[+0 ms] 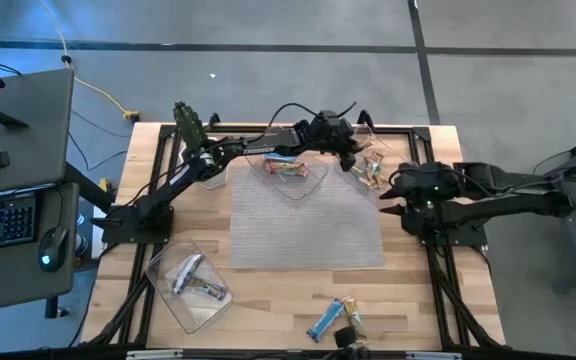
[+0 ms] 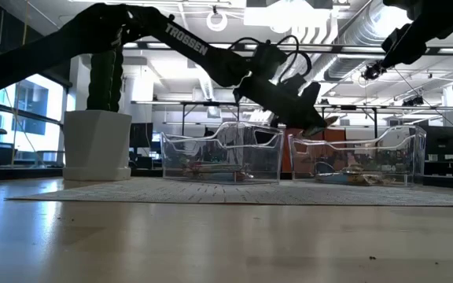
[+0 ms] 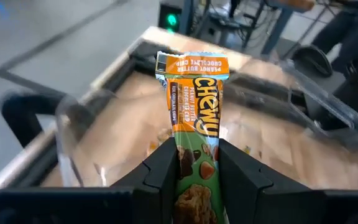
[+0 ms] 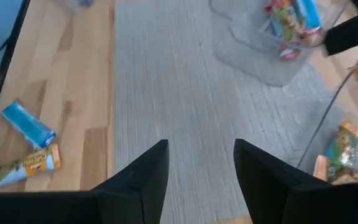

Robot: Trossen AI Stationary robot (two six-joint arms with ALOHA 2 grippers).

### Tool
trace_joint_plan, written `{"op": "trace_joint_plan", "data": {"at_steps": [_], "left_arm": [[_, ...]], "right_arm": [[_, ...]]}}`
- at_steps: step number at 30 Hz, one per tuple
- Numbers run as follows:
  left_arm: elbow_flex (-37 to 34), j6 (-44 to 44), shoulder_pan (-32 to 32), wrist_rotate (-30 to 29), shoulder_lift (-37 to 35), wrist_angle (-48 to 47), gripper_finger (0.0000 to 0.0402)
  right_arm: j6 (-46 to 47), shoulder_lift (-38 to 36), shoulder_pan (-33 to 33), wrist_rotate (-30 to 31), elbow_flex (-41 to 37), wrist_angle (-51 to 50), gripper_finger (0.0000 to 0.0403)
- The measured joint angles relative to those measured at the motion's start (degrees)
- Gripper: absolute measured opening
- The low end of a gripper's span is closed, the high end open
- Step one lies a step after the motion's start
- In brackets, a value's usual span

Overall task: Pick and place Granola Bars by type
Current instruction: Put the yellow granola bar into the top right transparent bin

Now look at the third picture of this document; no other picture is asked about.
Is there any black box with green light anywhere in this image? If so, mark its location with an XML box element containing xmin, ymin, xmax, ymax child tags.
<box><xmin>157</xmin><ymin>1</ymin><xmax>186</xmax><ymax>34</ymax></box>

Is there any black frame hook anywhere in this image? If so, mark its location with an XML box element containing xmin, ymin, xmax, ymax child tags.
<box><xmin>0</xmin><ymin>89</ymin><xmax>88</xmax><ymax>149</ymax></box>

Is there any clear plastic bin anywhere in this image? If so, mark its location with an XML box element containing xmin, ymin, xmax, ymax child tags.
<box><xmin>54</xmin><ymin>58</ymin><xmax>358</xmax><ymax>187</ymax></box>

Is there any orange green Chewy granola bar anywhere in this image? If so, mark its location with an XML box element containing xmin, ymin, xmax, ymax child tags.
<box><xmin>155</xmin><ymin>50</ymin><xmax>231</xmax><ymax>224</ymax></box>

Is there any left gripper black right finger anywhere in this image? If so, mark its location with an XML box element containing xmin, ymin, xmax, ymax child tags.
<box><xmin>218</xmin><ymin>138</ymin><xmax>324</xmax><ymax>224</ymax></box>

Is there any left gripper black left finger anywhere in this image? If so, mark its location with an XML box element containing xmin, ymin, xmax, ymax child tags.
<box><xmin>112</xmin><ymin>137</ymin><xmax>178</xmax><ymax>224</ymax></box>

